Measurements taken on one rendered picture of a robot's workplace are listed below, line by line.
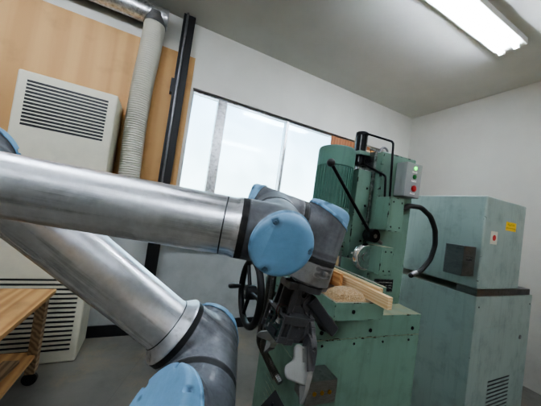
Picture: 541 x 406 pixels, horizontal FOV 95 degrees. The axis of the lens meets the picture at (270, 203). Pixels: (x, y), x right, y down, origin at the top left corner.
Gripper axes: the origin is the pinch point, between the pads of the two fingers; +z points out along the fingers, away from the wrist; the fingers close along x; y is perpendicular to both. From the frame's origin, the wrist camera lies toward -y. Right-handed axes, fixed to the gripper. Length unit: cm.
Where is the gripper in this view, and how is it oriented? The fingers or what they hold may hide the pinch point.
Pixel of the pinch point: (282, 375)
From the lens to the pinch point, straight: 63.1
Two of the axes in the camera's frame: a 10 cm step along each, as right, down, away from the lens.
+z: -3.3, 9.4, -0.6
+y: -8.3, -3.2, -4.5
